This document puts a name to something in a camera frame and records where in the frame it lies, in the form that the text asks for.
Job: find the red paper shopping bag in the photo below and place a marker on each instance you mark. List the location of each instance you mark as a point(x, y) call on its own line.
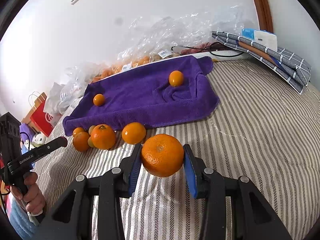
point(44, 121)

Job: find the large round mandarin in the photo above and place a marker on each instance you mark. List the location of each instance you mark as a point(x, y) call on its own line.
point(162, 155)

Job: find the bag of orange kumquats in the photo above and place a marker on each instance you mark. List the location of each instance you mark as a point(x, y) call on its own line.
point(106, 71)

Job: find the small orange citrus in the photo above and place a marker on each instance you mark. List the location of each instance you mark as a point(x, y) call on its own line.
point(77, 130)

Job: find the small orange kumquat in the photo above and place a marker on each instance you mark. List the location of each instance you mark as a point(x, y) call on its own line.
point(99, 100)

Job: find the oval orange kumquat fruit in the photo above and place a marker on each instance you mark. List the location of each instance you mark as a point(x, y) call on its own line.
point(176, 78)

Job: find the blue white tissue box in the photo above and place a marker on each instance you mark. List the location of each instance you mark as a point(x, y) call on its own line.
point(261, 36)

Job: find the person's left hand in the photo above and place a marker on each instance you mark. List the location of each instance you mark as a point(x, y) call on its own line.
point(33, 201)

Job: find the brown wooden door frame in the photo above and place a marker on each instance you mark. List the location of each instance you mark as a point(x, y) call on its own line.
point(264, 15)

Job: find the clear plastic bag left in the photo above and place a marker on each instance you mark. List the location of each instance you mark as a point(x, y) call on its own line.
point(80, 76)

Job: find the mandarin with green stem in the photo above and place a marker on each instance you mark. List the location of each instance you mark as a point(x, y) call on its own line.
point(103, 137)

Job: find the purple towel covered tray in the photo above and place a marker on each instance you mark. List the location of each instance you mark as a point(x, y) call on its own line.
point(144, 95)

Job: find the oval orange citrus fruit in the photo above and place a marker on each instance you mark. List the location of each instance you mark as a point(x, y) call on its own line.
point(133, 133)

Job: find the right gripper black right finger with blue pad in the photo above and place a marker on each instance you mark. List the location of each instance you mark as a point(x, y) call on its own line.
point(252, 215)

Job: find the white plastic bag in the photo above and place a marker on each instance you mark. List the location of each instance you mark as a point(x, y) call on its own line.
point(53, 99)

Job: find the brown paper shopping bag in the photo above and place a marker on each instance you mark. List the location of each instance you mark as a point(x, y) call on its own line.
point(35, 100)

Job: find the small orange mandarin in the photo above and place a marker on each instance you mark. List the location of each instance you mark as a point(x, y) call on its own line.
point(80, 141)

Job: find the grey checked folded cloth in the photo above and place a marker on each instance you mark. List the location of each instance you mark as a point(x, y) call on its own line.
point(288, 65)

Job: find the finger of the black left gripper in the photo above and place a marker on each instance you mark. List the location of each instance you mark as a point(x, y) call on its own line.
point(39, 152)

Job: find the bag of brown fruits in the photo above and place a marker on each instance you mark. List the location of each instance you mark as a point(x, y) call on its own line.
point(163, 54)

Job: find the clear crumpled plastic bag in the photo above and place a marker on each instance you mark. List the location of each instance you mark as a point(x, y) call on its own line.
point(149, 36)

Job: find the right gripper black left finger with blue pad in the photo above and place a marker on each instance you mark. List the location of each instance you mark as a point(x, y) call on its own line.
point(71, 216)

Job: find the green yellow small fruit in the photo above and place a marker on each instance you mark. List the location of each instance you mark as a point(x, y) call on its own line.
point(90, 130)

